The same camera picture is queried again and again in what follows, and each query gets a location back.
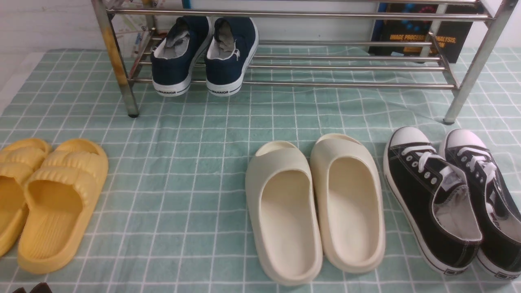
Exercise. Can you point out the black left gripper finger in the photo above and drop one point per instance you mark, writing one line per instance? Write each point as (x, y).
(20, 290)
(42, 287)

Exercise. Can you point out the black canvas sneaker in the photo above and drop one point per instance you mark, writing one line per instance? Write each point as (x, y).
(495, 209)
(435, 198)

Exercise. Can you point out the left navy canvas shoe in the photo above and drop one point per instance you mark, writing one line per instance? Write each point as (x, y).
(174, 58)

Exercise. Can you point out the navy canvas shoe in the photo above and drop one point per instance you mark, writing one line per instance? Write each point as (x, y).
(232, 48)
(174, 58)

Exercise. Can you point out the metal shoe rack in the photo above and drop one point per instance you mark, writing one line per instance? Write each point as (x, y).
(432, 55)

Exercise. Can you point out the right navy canvas shoe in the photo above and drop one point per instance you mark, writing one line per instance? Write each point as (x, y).
(232, 48)

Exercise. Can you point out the right yellow slipper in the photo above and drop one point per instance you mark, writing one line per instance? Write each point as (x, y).
(61, 196)

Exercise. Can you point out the yellow slipper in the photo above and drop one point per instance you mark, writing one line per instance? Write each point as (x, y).
(61, 196)
(18, 161)

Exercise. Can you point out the left yellow slipper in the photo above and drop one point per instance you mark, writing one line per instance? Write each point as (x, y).
(18, 161)

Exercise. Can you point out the green checkered tablecloth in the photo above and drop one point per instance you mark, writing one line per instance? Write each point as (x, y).
(172, 217)

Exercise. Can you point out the left cream slipper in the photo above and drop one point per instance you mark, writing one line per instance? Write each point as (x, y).
(281, 204)

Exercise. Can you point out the cream slipper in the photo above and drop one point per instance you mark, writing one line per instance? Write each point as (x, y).
(281, 204)
(350, 203)

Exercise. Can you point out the right cream slipper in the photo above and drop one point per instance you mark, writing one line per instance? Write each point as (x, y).
(350, 203)

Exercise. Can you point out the dark image processing book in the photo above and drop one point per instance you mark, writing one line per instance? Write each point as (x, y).
(451, 36)

